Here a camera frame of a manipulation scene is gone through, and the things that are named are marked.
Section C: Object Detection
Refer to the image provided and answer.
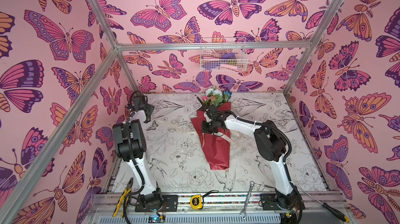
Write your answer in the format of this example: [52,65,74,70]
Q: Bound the dark red wrapping paper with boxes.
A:
[191,108,230,170]

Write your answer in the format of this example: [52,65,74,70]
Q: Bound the blue fake rose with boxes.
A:
[223,90,232,102]

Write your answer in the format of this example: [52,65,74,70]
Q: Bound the white fake rose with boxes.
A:
[202,86,232,107]

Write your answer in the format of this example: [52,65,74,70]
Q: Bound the cream satin ribbon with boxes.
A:
[146,116,246,149]

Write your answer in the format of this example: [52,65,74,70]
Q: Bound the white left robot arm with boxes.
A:
[112,90,163,210]

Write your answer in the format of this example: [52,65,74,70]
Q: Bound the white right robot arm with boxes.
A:
[201,105,303,211]

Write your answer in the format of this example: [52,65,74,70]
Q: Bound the yellow tape measure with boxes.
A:
[190,194,204,210]

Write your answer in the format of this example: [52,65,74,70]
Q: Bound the silver combination wrench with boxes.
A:
[240,181,255,220]

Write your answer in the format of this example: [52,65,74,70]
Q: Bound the green circuit board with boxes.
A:
[148,215,165,224]

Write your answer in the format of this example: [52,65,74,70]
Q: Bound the black yellow screwdriver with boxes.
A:
[294,184,350,223]

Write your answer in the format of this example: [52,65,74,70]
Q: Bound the aluminium frame post left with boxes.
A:
[88,0,138,90]

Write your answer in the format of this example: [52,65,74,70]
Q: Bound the aluminium frame post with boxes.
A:
[88,0,138,90]
[283,0,344,96]

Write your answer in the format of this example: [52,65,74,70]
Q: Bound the white wire basket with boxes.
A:
[199,41,249,73]

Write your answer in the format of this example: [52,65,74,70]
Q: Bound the yellow handled pliers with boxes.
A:
[112,177,133,217]

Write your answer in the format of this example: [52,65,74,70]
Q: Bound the aluminium frame crossbar back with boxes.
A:
[117,41,312,52]

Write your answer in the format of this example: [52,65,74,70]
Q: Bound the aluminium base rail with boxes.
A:
[89,191,349,217]

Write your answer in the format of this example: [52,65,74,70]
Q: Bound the aluminium frame post right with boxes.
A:
[283,0,344,96]

